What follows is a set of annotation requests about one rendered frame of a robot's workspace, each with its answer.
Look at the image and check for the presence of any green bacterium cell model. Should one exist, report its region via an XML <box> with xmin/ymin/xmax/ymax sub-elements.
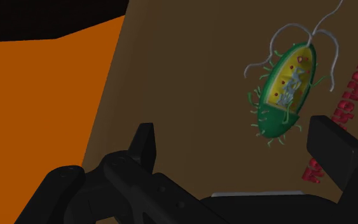
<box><xmin>244</xmin><ymin>0</ymin><xmax>345</xmax><ymax>148</ymax></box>

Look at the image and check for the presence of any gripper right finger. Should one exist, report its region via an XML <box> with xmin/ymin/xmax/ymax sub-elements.
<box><xmin>306</xmin><ymin>115</ymin><xmax>358</xmax><ymax>224</ymax></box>

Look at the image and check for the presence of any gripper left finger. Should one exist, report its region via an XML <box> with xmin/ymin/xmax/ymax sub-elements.
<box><xmin>14</xmin><ymin>122</ymin><xmax>229</xmax><ymax>224</ymax></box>

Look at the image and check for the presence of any red block lettering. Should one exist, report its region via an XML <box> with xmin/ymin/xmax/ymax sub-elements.
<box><xmin>301</xmin><ymin>27</ymin><xmax>358</xmax><ymax>185</ymax></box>

